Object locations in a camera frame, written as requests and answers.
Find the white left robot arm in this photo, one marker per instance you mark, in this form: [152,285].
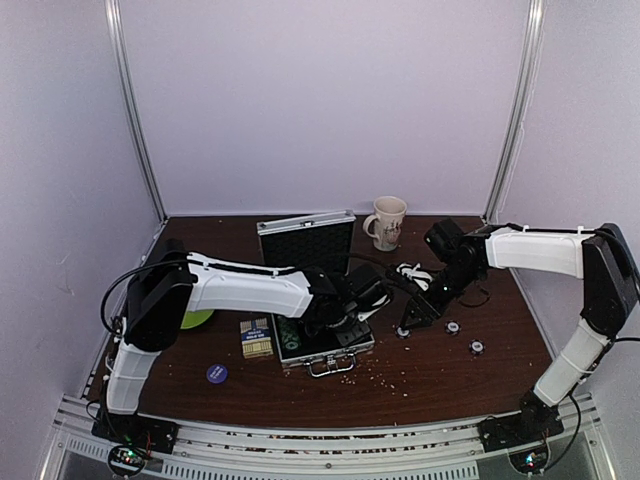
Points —
[159,295]

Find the cream ceramic mug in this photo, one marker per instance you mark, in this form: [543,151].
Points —
[384,225]

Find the right circuit board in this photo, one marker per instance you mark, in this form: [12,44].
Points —
[529,461]

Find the blue Texas Hold'em card box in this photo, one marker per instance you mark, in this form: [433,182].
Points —
[256,338]

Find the green plate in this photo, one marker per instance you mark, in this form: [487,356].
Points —
[194,319]

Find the purple poker chip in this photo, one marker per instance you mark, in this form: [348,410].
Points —
[402,333]
[477,347]
[452,328]

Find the purple round button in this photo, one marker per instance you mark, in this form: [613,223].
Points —
[217,374]

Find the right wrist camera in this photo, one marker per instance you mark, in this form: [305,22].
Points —
[443,238]

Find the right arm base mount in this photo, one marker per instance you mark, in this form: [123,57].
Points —
[498,433]

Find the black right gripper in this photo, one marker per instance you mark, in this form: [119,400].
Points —
[414,311]

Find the green chip stack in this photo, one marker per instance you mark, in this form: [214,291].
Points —
[289,334]

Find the aluminium frame post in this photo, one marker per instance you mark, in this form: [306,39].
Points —
[524,88]
[117,37]

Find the left aluminium frame post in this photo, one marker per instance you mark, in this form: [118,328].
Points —
[117,37]

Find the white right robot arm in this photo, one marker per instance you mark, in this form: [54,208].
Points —
[600,258]

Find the left circuit board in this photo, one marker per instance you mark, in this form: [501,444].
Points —
[127,461]

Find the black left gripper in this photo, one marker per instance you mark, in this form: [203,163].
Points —
[352,337]

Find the aluminium poker case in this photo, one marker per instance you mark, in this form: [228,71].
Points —
[324,240]

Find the circuit board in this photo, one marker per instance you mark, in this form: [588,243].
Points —
[529,461]
[127,461]

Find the right aluminium frame post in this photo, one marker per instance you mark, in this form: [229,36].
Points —
[524,88]

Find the aluminium front rail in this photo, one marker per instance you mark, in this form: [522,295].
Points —
[440,450]

